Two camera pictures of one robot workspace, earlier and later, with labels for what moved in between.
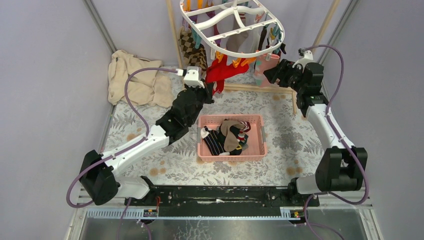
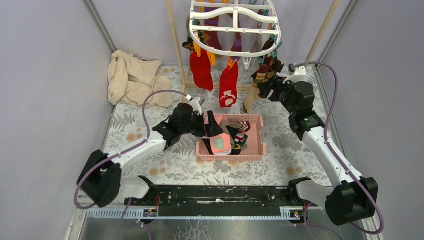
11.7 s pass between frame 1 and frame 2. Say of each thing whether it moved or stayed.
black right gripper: moved
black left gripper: moved
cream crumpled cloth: stayed
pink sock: moved
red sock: moved
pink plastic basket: stayed
